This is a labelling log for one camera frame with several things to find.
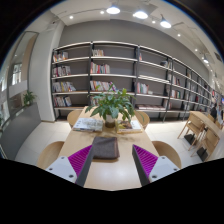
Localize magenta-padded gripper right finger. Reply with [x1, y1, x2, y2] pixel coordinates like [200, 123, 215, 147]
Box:
[132, 144, 181, 187]

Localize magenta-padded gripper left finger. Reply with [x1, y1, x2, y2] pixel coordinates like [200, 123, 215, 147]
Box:
[45, 144, 95, 187]

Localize zigzag-patterned grey-backed towel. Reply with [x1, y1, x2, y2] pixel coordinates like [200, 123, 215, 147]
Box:
[91, 135, 121, 160]

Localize light wooden round-backed chair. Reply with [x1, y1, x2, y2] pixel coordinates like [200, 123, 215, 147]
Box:
[36, 140, 66, 170]
[134, 109, 151, 130]
[151, 140, 183, 170]
[66, 109, 84, 128]

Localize large white-covered book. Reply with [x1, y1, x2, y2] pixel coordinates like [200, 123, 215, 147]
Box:
[72, 117, 104, 133]

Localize yellow-edged picture book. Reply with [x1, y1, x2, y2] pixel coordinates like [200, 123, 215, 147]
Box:
[115, 119, 143, 135]

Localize wooden slatted side chair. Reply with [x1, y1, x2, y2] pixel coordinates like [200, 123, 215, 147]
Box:
[177, 114, 206, 148]
[196, 128, 222, 162]

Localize wooden side table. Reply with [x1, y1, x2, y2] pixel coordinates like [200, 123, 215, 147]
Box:
[189, 110, 224, 134]

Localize person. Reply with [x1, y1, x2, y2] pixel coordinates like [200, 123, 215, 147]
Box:
[210, 103, 220, 122]

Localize small green background plant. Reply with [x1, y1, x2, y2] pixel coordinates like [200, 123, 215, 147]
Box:
[21, 89, 38, 108]

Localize green potted plant white pot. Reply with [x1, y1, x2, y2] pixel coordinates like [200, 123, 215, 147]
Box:
[84, 87, 144, 129]

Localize grey shelf unit with books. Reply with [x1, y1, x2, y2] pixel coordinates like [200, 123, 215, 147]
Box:
[50, 40, 214, 123]

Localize ceiling lights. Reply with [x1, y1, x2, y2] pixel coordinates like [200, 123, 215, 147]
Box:
[68, 4, 211, 64]

